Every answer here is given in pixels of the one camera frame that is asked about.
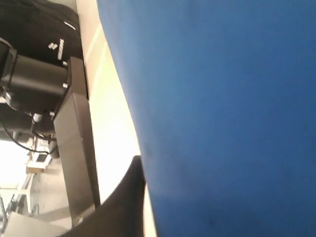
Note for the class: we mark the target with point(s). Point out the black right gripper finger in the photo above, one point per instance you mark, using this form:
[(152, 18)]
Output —
[(121, 214)]

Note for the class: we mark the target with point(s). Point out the blue ring binder notebook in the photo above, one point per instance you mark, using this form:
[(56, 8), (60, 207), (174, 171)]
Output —
[(222, 94)]

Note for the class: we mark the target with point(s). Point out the dark metal mounting column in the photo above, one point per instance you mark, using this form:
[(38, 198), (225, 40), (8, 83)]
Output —
[(73, 128)]

